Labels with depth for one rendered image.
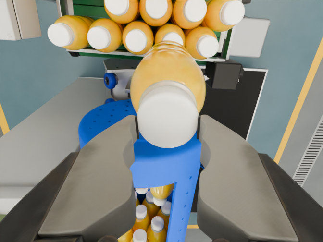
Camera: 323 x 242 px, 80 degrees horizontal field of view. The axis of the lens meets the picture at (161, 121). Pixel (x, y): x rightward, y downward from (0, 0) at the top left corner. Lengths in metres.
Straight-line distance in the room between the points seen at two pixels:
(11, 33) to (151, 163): 0.34
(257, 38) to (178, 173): 0.50
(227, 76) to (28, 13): 0.46
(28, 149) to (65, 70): 0.96
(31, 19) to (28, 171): 0.41
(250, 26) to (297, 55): 1.20
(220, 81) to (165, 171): 0.29
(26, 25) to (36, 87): 1.32
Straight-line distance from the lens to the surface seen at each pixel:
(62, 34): 0.43
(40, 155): 0.75
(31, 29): 0.51
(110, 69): 0.55
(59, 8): 0.55
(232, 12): 0.42
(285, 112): 2.01
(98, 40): 0.41
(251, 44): 0.71
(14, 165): 0.74
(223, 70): 0.53
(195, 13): 0.41
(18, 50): 1.77
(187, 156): 0.36
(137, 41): 0.40
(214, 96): 1.50
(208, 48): 0.41
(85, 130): 0.41
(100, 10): 0.61
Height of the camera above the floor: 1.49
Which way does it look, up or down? 63 degrees down
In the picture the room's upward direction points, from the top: 175 degrees clockwise
